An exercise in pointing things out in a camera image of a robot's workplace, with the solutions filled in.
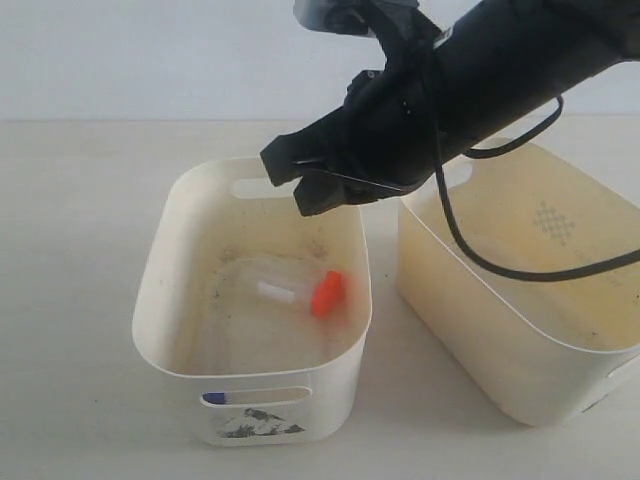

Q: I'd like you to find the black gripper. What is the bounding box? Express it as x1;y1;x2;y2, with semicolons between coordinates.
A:
260;59;480;217

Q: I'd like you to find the orange-capped clear tube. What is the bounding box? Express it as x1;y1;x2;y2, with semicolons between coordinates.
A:
224;255;346;320

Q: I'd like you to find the blue-capped clear tube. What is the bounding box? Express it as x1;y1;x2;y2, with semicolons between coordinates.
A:
202;392;227;405

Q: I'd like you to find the cream plastic bin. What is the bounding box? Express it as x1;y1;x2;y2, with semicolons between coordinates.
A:
132;158;372;447
397;144;639;426

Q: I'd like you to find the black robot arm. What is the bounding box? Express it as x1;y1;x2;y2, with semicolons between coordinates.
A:
260;1;639;216

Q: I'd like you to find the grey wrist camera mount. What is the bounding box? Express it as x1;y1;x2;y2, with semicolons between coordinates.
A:
293;0;420;37

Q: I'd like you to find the black cable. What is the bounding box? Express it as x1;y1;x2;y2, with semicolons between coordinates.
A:
432;94;640;282

